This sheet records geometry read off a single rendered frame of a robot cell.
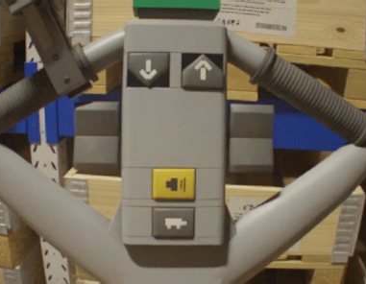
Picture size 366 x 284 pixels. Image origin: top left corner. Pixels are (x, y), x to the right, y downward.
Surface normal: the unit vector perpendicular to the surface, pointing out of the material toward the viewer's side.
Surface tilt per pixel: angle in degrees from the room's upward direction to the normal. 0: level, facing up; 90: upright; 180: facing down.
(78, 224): 68
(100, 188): 90
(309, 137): 90
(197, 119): 74
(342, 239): 90
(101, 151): 57
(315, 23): 90
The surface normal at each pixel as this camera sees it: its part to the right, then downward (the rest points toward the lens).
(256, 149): 0.06, -0.27
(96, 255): -0.02, 0.12
